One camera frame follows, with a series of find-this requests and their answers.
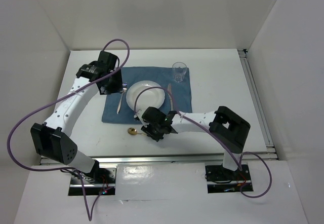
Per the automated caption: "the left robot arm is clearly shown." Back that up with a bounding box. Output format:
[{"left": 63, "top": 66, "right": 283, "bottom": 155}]
[{"left": 30, "top": 64, "right": 123, "bottom": 183}]

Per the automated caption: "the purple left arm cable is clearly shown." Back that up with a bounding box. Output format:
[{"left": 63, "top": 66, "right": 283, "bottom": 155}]
[{"left": 6, "top": 39, "right": 130, "bottom": 221}]

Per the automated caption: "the blue cloth napkin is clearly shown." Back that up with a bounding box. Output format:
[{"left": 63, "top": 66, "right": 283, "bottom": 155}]
[{"left": 101, "top": 67, "right": 192, "bottom": 125}]

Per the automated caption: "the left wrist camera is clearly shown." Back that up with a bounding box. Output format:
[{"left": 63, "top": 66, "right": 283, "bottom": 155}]
[{"left": 98, "top": 51, "right": 119, "bottom": 69}]

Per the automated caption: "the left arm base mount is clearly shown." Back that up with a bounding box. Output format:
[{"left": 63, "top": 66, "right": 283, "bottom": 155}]
[{"left": 68, "top": 166, "right": 117, "bottom": 196}]

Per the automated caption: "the clear plastic cup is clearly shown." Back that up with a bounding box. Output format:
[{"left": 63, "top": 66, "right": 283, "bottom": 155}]
[{"left": 172, "top": 62, "right": 188, "bottom": 82}]

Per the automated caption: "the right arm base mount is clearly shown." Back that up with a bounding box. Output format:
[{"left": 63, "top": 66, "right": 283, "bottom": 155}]
[{"left": 205, "top": 164, "right": 253, "bottom": 194}]

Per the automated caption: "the silver table knife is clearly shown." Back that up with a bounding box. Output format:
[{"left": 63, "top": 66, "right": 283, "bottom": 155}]
[{"left": 167, "top": 83, "right": 174, "bottom": 111}]

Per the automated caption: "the silver fork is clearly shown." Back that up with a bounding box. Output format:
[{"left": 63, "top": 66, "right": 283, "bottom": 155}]
[{"left": 116, "top": 83, "right": 128, "bottom": 114}]

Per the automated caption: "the clear glass plate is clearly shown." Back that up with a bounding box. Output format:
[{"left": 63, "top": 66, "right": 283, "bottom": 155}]
[{"left": 126, "top": 81, "right": 165, "bottom": 115}]

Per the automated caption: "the gold spoon with dark handle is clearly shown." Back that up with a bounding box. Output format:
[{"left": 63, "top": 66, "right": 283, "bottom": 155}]
[{"left": 127, "top": 128, "right": 147, "bottom": 136}]

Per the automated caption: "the aluminium rail frame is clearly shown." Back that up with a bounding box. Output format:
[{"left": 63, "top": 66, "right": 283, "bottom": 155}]
[{"left": 237, "top": 49, "right": 278, "bottom": 160}]

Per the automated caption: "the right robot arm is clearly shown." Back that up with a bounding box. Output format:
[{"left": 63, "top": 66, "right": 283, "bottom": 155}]
[{"left": 135, "top": 106, "right": 251, "bottom": 179}]

